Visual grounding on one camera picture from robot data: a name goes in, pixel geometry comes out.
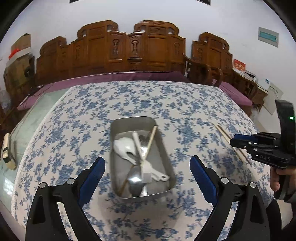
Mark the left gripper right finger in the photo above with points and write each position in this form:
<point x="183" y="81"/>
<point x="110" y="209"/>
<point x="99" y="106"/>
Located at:
<point x="206" y="179"/>

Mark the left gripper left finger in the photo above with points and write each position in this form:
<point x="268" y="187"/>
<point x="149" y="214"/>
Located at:
<point x="92" y="177"/>

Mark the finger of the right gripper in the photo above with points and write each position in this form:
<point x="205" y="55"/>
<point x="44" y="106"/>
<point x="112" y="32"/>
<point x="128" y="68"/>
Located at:
<point x="258" y="137"/>
<point x="242" y="143"/>

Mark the light bamboo chopstick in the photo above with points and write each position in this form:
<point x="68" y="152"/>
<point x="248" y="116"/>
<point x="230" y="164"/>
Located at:
<point x="137" y="158"/>

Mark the large metal spoon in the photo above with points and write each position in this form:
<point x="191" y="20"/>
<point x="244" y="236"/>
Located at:
<point x="136" y="185"/>

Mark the metal rectangular tray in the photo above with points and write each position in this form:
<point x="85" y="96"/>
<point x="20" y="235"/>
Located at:
<point x="163" y="175"/>

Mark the white plastic spoon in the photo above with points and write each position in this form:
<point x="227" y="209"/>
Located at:
<point x="145" y="167"/>

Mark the white ceramic soup spoon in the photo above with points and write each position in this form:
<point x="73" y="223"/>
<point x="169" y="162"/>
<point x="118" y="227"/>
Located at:
<point x="123" y="146"/>

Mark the metal fork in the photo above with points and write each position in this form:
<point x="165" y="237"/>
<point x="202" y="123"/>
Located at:
<point x="144" y="140"/>

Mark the person right hand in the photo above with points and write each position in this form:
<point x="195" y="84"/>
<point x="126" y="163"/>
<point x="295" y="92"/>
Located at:
<point x="274" y="179"/>

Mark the white electrical panel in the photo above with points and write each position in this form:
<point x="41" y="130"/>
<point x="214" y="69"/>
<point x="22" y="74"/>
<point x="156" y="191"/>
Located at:
<point x="274" y="93"/>

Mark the red paper box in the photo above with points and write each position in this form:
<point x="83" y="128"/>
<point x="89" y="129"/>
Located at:
<point x="239" y="66"/>

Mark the wooden armchair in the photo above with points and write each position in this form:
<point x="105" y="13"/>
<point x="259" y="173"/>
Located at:
<point x="211" y="63"/>

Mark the cardboard boxes stack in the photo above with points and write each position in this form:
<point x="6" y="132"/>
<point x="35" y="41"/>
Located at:
<point x="20" y="65"/>

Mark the carved wooden sofa bench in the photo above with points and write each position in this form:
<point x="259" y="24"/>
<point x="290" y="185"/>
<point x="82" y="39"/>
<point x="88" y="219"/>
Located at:
<point x="101" y="48"/>

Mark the green wall panel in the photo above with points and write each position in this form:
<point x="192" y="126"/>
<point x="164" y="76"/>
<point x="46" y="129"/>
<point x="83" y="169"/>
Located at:
<point x="268" y="36"/>

